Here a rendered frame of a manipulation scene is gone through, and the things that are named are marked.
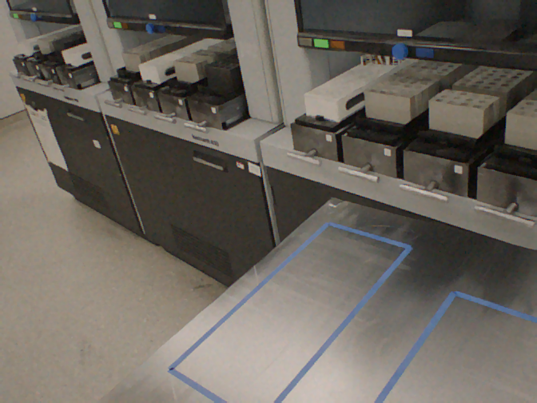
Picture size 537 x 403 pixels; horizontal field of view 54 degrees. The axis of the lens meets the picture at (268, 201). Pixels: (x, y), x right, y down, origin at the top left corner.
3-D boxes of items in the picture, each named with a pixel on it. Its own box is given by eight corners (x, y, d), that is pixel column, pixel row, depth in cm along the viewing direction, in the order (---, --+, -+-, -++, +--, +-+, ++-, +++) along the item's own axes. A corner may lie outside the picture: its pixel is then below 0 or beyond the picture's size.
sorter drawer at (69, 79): (195, 35, 249) (190, 16, 245) (213, 37, 240) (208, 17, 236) (52, 89, 210) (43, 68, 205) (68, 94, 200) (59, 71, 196)
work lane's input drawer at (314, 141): (441, 60, 165) (441, 30, 161) (484, 64, 156) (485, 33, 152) (280, 158, 126) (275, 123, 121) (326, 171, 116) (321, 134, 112)
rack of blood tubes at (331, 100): (379, 77, 142) (378, 54, 138) (412, 81, 135) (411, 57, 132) (305, 119, 125) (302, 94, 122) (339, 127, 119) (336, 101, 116)
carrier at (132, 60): (149, 71, 178) (144, 53, 175) (144, 73, 176) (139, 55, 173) (130, 68, 185) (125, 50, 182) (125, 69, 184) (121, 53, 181)
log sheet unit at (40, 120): (48, 162, 273) (21, 97, 255) (73, 175, 255) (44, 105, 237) (44, 165, 272) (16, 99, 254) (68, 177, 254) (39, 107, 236)
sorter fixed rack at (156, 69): (212, 55, 189) (208, 37, 185) (230, 57, 182) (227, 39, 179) (142, 84, 172) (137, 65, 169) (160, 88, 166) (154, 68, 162)
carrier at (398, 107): (416, 121, 110) (415, 94, 107) (411, 125, 109) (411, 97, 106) (370, 113, 118) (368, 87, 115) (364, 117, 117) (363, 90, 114)
